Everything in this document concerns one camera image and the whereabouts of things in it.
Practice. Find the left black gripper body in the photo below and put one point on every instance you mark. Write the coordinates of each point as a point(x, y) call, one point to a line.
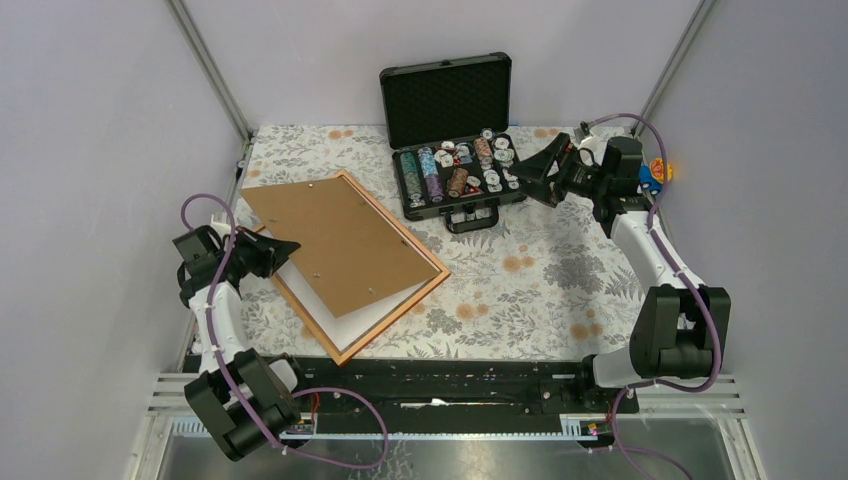
point(250, 256)

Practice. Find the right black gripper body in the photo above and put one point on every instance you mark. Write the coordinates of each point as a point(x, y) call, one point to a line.
point(578, 179)

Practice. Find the brown cardboard backing board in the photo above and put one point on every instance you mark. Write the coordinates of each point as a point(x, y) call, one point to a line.
point(350, 253)

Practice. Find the sunset landscape photo print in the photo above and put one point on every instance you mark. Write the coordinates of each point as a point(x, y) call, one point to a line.
point(339, 334)

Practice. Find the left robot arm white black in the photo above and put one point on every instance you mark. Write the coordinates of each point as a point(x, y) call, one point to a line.
point(241, 398)

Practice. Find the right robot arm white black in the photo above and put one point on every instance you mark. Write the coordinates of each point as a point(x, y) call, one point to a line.
point(682, 325)

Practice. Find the pink poker chip stack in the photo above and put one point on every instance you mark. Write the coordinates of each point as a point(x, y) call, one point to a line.
point(483, 151)

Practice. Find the blue yellow toy car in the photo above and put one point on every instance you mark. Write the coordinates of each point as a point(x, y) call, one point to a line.
point(652, 176)

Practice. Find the brown poker chip stack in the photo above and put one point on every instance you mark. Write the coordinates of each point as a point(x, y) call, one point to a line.
point(457, 183)

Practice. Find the purple poker chip stack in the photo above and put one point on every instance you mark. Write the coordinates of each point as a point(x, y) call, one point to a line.
point(434, 188)

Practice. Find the black poker chip case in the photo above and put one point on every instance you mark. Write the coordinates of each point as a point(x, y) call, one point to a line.
point(446, 105)

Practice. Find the blue poker chip stack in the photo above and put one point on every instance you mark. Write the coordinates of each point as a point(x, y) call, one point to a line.
point(427, 161)

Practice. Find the green poker chip stack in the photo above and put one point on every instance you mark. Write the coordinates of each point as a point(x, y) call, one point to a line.
point(409, 167)

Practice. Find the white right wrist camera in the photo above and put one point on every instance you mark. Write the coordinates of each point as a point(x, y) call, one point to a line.
point(589, 145)

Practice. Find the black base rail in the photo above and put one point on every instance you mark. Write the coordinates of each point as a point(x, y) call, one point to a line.
point(420, 396)

